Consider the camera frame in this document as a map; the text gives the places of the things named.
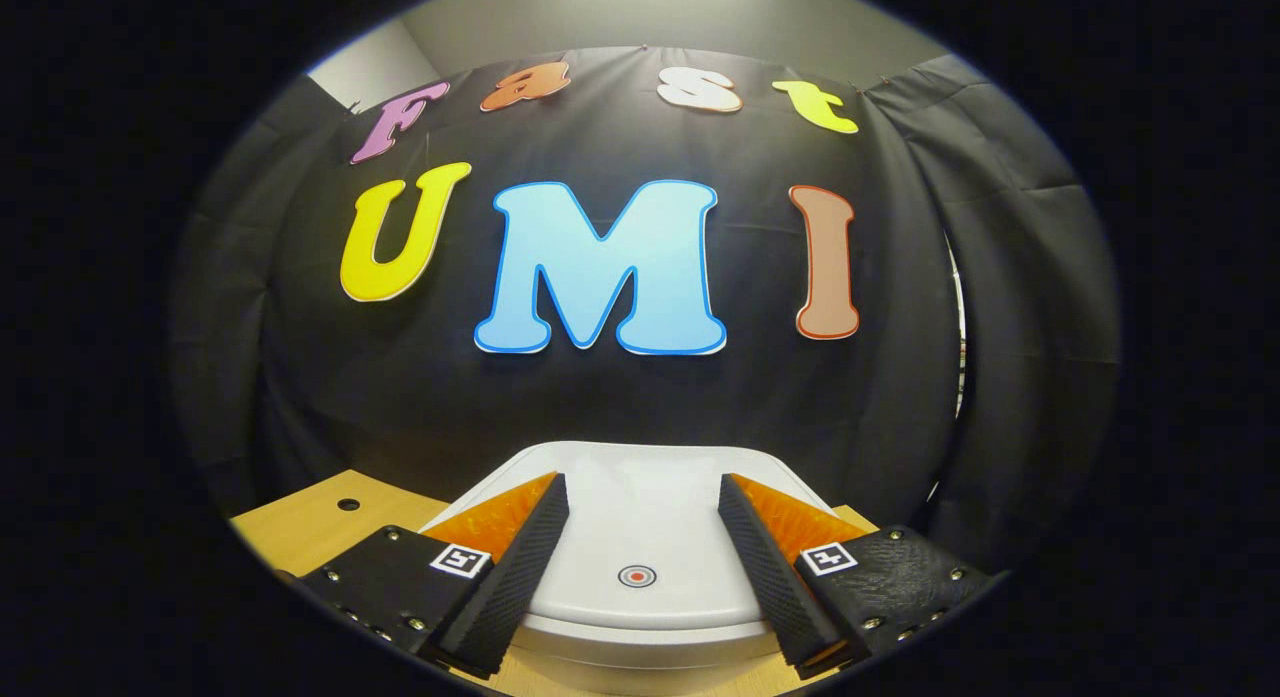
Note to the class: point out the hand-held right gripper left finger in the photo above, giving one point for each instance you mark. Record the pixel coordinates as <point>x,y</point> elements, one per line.
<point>505,597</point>

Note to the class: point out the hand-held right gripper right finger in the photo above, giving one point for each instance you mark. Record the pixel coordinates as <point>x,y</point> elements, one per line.
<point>775,587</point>

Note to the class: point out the wooden desktop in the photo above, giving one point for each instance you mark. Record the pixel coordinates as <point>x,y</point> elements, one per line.
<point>300,527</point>

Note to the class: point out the white desktop garbage bin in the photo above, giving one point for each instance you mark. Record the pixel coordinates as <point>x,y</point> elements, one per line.
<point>640,517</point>

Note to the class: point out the black backdrop cloth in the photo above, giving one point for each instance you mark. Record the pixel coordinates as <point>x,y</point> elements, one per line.
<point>650,407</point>

